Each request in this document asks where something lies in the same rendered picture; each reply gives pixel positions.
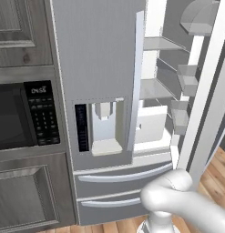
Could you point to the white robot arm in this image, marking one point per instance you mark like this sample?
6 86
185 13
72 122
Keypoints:
177 200

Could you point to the white fridge crisper drawer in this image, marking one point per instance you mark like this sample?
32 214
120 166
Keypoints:
151 124

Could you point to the stainless steel fridge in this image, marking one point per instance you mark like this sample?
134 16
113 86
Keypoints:
153 91

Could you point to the closed grey fridge door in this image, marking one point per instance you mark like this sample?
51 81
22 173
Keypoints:
98 60

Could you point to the grey fridge freezer drawer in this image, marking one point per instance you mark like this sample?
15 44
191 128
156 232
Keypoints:
117 185
110 212

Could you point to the open white fridge door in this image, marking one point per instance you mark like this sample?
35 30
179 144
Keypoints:
202 91

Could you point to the black built-in microwave oven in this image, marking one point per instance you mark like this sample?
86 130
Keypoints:
22 115

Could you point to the grey wooden cupboard door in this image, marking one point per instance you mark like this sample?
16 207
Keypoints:
28 194
19 30

